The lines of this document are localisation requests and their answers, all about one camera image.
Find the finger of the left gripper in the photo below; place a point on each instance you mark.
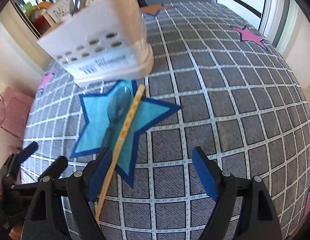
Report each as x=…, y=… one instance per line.
x=56, y=168
x=28, y=149

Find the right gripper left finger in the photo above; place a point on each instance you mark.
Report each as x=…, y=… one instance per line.
x=97, y=172

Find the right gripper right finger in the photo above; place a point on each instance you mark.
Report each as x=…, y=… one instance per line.
x=209, y=173

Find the yellow patterned chopstick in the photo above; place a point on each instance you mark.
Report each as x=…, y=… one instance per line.
x=118, y=147

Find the dark translucent spoon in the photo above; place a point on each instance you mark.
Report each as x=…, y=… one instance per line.
x=117, y=109
x=74, y=7

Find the pink plastic stool stack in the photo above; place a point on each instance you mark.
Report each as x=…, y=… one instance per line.
x=15, y=107

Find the grey checked tablecloth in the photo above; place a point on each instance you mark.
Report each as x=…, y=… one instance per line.
x=218, y=84

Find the white utensil holder caddy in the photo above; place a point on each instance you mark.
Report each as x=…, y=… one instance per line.
x=105, y=41

